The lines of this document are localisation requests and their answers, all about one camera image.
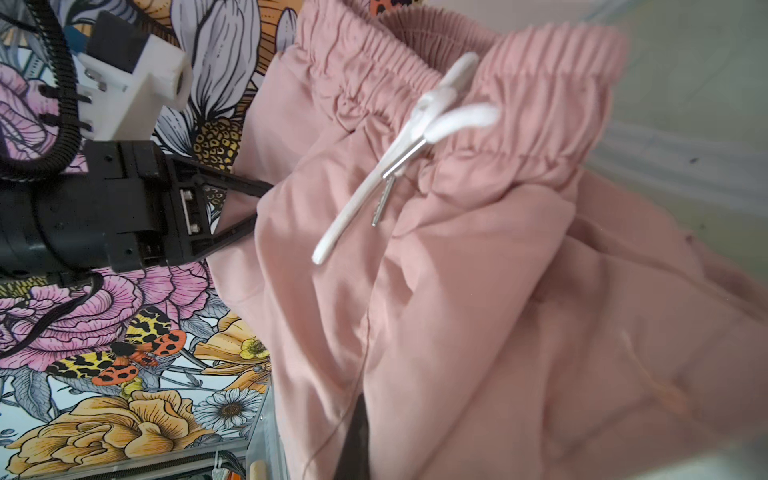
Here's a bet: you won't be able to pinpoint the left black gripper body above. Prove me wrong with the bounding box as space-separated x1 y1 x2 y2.
1 141 207 282

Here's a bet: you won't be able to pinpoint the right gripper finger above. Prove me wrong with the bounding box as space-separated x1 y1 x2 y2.
340 395 369 480

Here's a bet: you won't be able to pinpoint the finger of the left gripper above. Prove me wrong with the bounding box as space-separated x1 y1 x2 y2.
203 214 258 255
165 156 273 198

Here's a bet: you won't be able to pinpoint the pink shorts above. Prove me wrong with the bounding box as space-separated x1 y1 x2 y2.
208 1 767 479

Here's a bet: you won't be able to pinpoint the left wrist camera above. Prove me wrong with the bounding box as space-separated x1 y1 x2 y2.
77 11 193 141

